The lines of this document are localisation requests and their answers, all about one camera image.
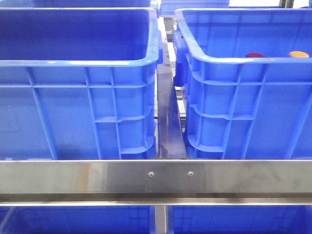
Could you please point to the blue target bin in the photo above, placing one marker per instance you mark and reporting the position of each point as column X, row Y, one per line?
column 239, row 107

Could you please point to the blue bin with buttons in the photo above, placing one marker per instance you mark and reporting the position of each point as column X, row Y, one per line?
column 78, row 83

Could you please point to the blue crates in background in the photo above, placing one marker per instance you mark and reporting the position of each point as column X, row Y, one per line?
column 164, row 7

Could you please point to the yellow push button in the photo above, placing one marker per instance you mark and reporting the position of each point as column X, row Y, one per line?
column 298, row 54

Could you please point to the lower left blue bin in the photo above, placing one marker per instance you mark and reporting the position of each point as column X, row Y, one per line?
column 80, row 220

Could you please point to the steel centre divider rail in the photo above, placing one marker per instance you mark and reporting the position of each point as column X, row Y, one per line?
column 170, row 139

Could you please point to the red push button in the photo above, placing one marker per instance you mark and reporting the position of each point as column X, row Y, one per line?
column 254, row 55

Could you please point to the steel front rail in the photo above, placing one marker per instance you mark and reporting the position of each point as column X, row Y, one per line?
column 155, row 182

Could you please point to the lower right blue bin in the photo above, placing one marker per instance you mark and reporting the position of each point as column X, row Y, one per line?
column 240, row 219

